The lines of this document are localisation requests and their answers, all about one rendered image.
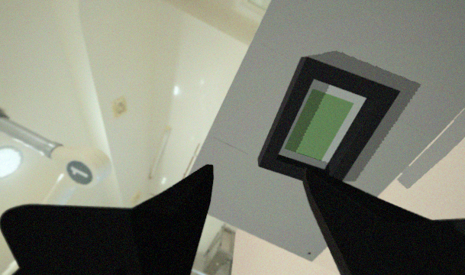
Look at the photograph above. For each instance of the grey flat board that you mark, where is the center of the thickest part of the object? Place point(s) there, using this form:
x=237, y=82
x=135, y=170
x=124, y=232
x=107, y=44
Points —
x=414, y=46

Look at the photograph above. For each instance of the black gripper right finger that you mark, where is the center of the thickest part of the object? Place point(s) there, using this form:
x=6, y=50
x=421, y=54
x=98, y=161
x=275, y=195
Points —
x=367, y=235

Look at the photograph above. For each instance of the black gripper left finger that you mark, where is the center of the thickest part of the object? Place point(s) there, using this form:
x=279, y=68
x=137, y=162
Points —
x=158, y=237

